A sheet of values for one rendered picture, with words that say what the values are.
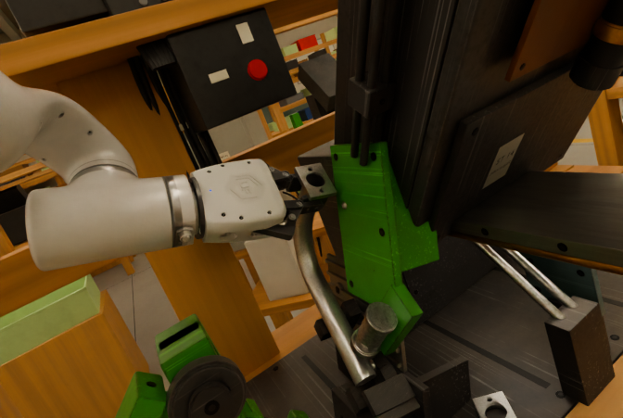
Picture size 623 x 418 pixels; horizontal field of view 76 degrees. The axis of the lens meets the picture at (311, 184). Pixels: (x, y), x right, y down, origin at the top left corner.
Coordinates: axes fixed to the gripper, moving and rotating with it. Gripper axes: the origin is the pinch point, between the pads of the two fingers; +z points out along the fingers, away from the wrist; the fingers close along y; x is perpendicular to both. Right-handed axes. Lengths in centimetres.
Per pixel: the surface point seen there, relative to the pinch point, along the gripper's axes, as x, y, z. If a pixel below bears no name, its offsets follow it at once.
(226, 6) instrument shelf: -10.7, 29.2, -4.8
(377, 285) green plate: 1.0, -14.9, 3.9
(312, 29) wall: 466, 908, 549
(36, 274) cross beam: 33, 15, -37
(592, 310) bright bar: -6.9, -27.7, 23.3
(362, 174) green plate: -8.1, -4.5, 3.1
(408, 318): -1.7, -20.5, 3.5
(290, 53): 354, 601, 329
